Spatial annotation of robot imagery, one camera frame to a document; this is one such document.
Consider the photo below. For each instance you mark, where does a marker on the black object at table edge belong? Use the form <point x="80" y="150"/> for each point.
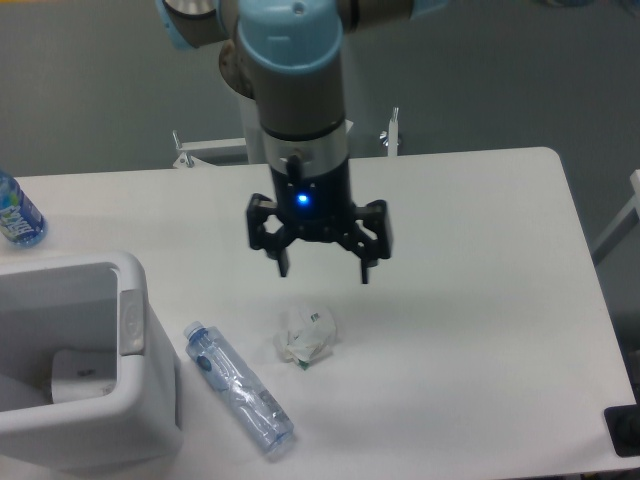
<point x="623" y="426"/>

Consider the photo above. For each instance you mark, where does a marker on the clear plastic water bottle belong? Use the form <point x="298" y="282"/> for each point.
<point x="245" y="395"/>

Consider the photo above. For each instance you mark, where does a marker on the white paper trash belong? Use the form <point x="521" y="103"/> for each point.
<point x="306" y="336"/>

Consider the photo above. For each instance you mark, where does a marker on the white plastic trash can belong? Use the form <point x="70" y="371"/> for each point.
<point x="88" y="374"/>

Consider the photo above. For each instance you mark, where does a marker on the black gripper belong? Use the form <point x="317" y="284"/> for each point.
<point x="319" y="209"/>

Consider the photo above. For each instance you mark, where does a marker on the white metal frame bracket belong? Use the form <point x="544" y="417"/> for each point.
<point x="224" y="152"/>

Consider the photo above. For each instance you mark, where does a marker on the blue labelled water bottle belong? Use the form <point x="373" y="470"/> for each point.
<point x="22" y="224"/>

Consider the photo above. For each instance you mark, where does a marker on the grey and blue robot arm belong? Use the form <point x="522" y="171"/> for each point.
<point x="285" y="56"/>

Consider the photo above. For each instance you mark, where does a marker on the white frame post with knob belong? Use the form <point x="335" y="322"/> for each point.
<point x="390" y="138"/>

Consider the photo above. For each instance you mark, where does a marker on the white frame strut right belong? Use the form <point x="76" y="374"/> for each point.
<point x="619" y="227"/>

